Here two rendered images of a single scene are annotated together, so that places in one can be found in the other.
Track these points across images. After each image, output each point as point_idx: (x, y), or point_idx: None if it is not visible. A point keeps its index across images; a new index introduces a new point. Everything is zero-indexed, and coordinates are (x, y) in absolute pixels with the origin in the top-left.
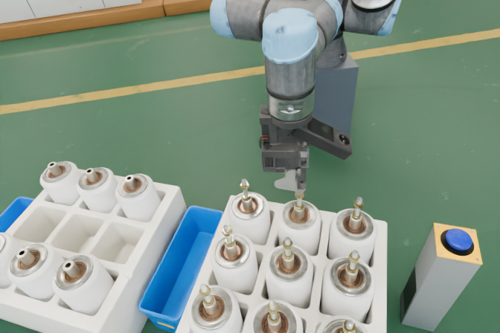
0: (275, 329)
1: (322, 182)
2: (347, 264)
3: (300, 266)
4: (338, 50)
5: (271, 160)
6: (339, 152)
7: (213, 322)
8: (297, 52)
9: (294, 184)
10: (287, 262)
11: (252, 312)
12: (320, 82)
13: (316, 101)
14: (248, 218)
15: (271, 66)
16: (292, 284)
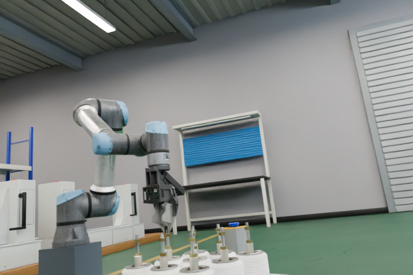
0: (228, 256)
1: None
2: (214, 252)
3: (201, 257)
4: (86, 231)
5: (161, 192)
6: (181, 188)
7: (204, 267)
8: (166, 130)
9: (169, 216)
10: (196, 250)
11: (210, 266)
12: (83, 254)
13: (82, 274)
14: (149, 264)
15: (158, 136)
16: (208, 259)
